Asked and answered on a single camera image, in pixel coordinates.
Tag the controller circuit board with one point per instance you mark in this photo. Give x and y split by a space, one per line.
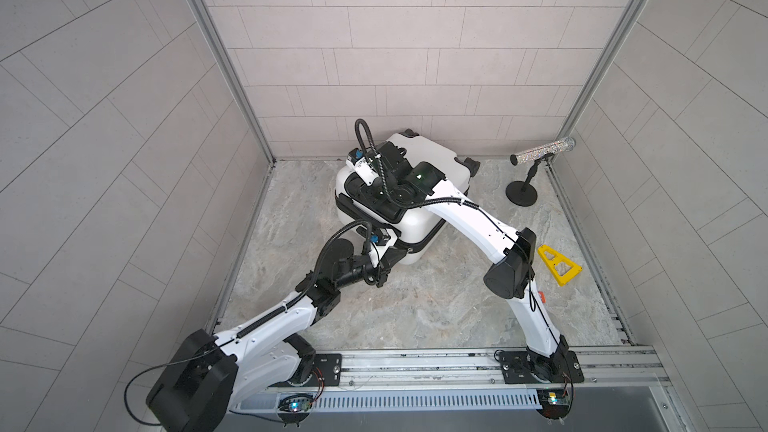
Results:
296 404
554 404

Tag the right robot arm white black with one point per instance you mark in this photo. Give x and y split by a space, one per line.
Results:
510 276

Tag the aluminium mounting rail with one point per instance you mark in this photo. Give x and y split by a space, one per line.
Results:
467 368

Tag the yellow triangular plastic piece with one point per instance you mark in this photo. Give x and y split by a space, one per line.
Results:
563 269

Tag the white hard-shell suitcase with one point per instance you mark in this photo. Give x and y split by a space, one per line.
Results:
417 228

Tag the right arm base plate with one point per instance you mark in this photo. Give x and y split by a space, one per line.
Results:
525 367

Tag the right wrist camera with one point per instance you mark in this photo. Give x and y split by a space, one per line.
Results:
361 166

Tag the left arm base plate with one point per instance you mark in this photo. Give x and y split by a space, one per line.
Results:
326 367

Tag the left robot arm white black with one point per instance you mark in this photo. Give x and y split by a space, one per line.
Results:
210 373

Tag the white slotted cable duct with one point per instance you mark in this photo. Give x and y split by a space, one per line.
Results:
347 401

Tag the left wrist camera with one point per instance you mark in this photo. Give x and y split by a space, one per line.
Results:
376 238

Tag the glitter tube on black stand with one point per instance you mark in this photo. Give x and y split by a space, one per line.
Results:
524 193

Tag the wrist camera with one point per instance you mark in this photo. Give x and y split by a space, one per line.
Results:
376 238
361 166

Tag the right controller circuit board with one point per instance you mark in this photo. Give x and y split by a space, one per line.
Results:
554 404

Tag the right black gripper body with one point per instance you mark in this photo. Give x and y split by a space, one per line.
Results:
390 182

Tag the left controller circuit board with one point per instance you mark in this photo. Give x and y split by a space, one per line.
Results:
296 404

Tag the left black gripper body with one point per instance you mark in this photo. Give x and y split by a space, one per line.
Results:
375 275

